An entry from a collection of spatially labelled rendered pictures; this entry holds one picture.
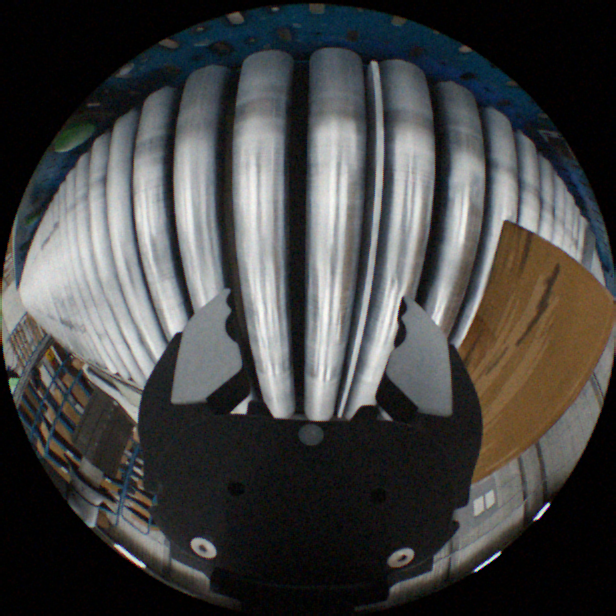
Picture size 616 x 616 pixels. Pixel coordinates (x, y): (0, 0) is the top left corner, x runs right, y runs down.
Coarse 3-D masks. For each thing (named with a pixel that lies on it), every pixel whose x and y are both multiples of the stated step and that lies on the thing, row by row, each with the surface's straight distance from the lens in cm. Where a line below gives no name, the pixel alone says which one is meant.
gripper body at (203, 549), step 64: (192, 448) 6; (256, 448) 5; (320, 448) 5; (384, 448) 5; (192, 512) 5; (256, 512) 5; (320, 512) 5; (384, 512) 5; (448, 512) 6; (256, 576) 5; (320, 576) 5; (384, 576) 6
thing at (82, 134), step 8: (88, 120) 32; (72, 128) 31; (80, 128) 31; (88, 128) 32; (64, 136) 32; (72, 136) 32; (80, 136) 33; (88, 136) 34; (56, 144) 33; (64, 144) 34; (72, 144) 35; (80, 144) 36
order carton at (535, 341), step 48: (528, 240) 23; (528, 288) 22; (576, 288) 20; (480, 336) 26; (528, 336) 21; (576, 336) 19; (480, 384) 26; (528, 384) 21; (576, 384) 19; (528, 432) 22; (480, 480) 26
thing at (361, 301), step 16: (368, 80) 24; (368, 96) 23; (368, 112) 22; (368, 128) 22; (368, 144) 21; (368, 160) 21; (368, 176) 20; (368, 192) 20; (368, 208) 19; (368, 224) 19; (368, 240) 19; (368, 256) 18; (368, 272) 19; (368, 288) 19; (352, 320) 25; (352, 336) 25; (352, 352) 24; (352, 368) 26
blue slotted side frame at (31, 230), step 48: (192, 48) 28; (240, 48) 29; (288, 48) 29; (384, 48) 28; (432, 48) 27; (96, 96) 33; (144, 96) 36; (432, 96) 32; (480, 96) 35; (528, 96) 31; (48, 192) 69; (576, 192) 59
